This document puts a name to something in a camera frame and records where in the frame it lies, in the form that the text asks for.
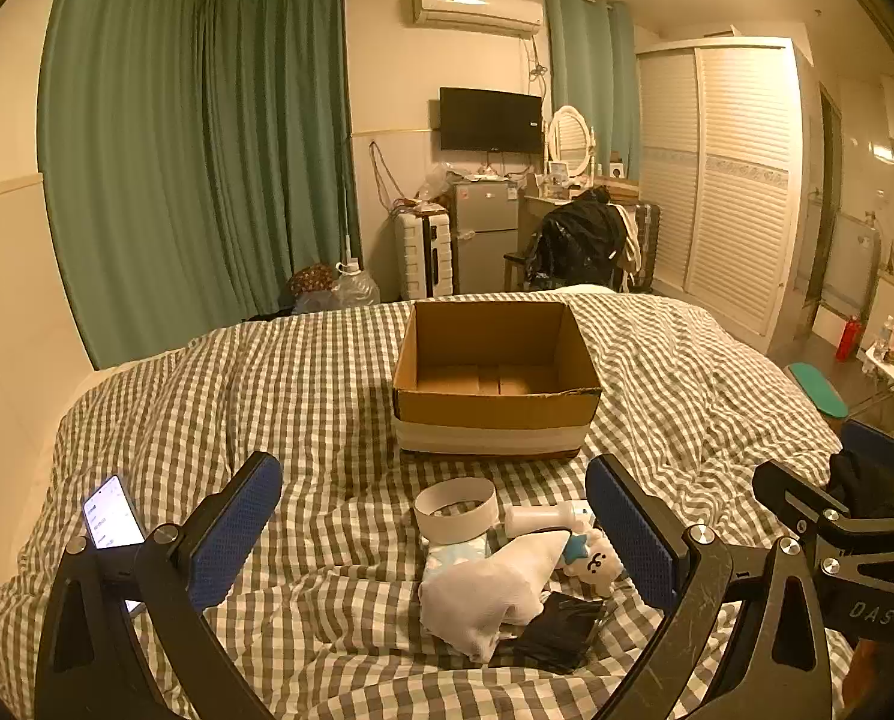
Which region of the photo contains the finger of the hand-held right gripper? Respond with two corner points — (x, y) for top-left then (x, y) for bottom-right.
(752, 460), (894, 545)
(828, 418), (894, 518)

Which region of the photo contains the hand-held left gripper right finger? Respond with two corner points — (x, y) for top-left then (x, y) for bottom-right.
(585, 454), (830, 720)

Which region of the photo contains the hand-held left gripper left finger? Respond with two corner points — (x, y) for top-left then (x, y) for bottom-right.
(36, 452), (283, 720)

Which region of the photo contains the white plush toy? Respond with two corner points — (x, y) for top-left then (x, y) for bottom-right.
(559, 527), (624, 586)

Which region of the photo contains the white plastic bottle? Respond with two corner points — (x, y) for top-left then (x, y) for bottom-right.
(504, 501), (594, 539)

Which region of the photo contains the white mesh cloth bag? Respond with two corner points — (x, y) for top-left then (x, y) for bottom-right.
(418, 530), (572, 662)

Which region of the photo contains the white tape roll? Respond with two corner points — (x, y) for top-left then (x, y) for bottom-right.
(414, 477), (495, 543)

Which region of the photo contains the blue patterned packet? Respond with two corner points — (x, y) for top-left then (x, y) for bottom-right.
(424, 536), (493, 578)

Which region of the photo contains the brown cardboard box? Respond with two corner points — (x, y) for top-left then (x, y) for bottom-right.
(391, 300), (603, 460)

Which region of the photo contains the green padded board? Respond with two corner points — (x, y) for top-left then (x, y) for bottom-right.
(784, 361), (849, 419)

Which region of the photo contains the small table with bottles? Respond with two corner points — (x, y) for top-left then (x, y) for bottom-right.
(859, 300), (894, 421)

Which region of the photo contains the red fire extinguisher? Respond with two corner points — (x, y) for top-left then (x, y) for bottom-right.
(835, 315), (864, 362)

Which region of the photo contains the smartphone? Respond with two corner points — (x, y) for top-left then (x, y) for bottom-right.
(82, 474), (148, 616)

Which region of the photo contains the grey checked blanket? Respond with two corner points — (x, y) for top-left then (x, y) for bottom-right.
(0, 285), (868, 720)

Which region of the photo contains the floral bag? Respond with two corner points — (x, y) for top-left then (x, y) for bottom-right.
(288, 262), (343, 308)

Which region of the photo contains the clear water jug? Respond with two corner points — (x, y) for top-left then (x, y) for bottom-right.
(297, 259), (380, 314)

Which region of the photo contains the wooden chair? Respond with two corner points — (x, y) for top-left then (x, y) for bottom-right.
(503, 201), (662, 293)

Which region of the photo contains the white louvred wardrobe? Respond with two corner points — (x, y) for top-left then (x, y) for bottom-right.
(634, 37), (823, 350)

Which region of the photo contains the black jacket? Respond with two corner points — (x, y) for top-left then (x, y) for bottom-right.
(526, 191), (628, 290)

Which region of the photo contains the silver small fridge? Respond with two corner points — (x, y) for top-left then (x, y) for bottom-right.
(447, 178), (523, 295)

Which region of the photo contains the white suitcase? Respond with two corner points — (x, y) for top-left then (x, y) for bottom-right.
(394, 211), (455, 299)

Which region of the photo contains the wide green curtain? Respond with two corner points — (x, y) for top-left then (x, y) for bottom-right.
(37, 0), (219, 370)

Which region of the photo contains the white oval mirror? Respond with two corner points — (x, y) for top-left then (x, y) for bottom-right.
(544, 105), (596, 185)

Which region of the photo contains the clear plastic bag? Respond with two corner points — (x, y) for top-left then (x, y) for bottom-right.
(417, 163), (455, 205)

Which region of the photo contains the narrow green curtain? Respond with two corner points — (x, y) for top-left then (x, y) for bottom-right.
(543, 0), (643, 166)

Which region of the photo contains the white air conditioner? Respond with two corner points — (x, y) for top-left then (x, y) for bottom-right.
(402, 0), (545, 35)

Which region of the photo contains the black wall television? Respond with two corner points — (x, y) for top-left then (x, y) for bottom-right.
(439, 87), (544, 153)

